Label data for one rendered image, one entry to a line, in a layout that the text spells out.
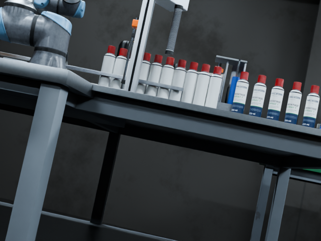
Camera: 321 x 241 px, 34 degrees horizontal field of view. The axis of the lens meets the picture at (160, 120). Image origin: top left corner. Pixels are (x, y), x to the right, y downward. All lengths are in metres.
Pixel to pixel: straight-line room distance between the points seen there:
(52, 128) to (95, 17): 3.68
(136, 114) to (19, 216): 0.47
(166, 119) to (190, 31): 3.25
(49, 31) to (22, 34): 0.10
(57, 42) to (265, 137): 0.80
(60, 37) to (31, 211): 0.71
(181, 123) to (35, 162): 0.46
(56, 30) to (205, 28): 3.02
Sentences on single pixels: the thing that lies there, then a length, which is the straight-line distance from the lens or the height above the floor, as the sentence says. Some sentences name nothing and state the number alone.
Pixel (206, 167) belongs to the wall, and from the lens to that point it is 4.60.
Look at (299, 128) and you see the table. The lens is 1.58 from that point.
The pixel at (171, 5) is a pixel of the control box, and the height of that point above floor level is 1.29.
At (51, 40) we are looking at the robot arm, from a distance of 1.89.
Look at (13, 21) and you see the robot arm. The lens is 1.93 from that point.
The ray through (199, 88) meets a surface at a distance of 2.19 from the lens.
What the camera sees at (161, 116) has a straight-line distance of 1.59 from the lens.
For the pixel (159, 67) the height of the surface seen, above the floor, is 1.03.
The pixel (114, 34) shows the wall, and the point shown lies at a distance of 4.95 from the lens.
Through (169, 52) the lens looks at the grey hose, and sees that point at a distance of 2.13.
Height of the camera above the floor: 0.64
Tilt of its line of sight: 4 degrees up
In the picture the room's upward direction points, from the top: 12 degrees clockwise
